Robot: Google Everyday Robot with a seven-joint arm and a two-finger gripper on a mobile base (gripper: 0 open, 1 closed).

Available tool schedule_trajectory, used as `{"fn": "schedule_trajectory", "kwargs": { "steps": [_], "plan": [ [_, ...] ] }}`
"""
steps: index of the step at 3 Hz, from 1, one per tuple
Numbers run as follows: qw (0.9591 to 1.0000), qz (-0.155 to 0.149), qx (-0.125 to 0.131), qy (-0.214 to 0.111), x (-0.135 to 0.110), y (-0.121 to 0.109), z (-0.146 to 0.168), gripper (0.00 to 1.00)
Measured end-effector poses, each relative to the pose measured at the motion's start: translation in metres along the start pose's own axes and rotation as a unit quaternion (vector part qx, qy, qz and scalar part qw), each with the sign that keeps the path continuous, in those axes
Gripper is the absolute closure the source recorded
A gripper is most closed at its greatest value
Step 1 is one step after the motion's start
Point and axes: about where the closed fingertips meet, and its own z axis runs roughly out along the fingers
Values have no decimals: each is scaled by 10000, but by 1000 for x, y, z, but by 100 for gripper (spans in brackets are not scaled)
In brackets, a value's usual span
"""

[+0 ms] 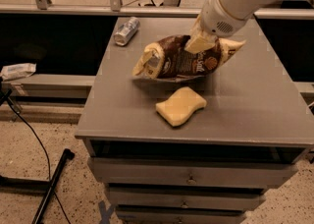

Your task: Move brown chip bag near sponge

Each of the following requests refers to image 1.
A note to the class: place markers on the drawer knob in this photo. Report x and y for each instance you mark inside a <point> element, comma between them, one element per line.
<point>191,180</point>
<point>184,205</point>

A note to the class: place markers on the silver soda can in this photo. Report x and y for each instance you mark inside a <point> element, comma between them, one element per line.
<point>126,31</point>

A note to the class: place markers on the brown chip bag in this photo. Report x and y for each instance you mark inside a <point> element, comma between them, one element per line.
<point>167,59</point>

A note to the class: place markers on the top drawer knob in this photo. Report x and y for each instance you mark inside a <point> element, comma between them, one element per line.
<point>191,180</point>

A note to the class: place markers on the grey drawer cabinet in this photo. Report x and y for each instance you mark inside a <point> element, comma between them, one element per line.
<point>244,143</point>

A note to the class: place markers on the middle drawer knob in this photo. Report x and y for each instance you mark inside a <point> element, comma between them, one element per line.
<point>184,205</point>

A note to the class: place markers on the yellow sponge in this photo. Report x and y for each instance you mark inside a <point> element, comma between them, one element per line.
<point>178,108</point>

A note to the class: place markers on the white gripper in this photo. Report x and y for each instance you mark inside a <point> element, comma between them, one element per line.
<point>218,18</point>

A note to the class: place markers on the black tripod leg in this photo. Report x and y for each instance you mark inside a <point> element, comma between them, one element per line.
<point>66,155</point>

